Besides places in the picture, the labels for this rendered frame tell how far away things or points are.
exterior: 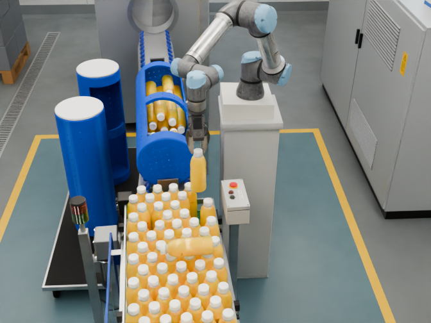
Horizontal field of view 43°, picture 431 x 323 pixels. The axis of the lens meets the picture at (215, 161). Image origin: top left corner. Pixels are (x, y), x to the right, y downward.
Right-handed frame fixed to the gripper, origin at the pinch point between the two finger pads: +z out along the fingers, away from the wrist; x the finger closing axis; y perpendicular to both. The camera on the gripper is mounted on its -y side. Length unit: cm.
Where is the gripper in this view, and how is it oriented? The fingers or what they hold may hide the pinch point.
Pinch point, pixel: (197, 152)
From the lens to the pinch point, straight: 231.9
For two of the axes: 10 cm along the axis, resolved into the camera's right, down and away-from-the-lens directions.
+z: 0.0, 8.2, 5.7
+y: -1.2, -5.7, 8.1
